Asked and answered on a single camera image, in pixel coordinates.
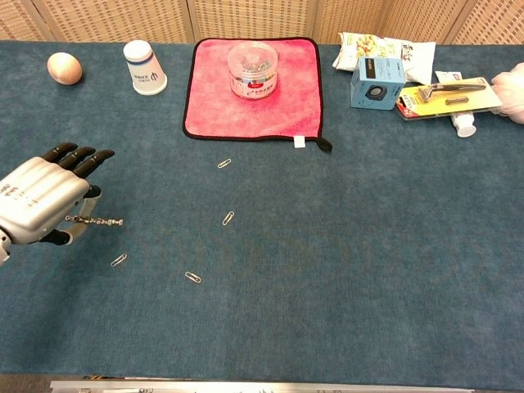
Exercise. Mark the wooden egg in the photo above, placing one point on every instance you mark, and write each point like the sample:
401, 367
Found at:
64, 68

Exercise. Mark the silver paper clip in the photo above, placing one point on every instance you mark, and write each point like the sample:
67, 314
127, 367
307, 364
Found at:
224, 163
192, 277
228, 218
118, 260

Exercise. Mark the white paper cup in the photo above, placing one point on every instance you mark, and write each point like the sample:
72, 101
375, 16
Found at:
145, 71

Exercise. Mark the pink cloth with black edge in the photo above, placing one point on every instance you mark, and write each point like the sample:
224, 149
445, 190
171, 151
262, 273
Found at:
213, 114

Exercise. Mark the white snack bag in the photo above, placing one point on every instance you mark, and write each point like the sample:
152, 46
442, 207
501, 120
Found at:
417, 57

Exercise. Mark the blue speaker box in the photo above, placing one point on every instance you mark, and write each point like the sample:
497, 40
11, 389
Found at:
380, 78

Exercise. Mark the small white sachet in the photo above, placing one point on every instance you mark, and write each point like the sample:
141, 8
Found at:
448, 76

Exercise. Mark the clear jar of binder clips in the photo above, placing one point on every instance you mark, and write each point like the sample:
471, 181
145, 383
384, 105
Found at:
252, 73

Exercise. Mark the white tube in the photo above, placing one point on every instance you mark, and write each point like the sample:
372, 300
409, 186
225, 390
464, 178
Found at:
463, 125

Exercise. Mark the yellow razor blister pack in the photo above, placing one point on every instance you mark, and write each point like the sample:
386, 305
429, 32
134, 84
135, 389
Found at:
446, 102

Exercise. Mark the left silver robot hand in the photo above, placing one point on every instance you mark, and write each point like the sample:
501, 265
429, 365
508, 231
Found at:
41, 192

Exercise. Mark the aluminium rail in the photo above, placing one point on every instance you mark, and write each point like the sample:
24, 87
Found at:
262, 387

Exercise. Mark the wicker folding screen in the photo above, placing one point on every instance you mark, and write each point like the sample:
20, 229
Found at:
254, 18

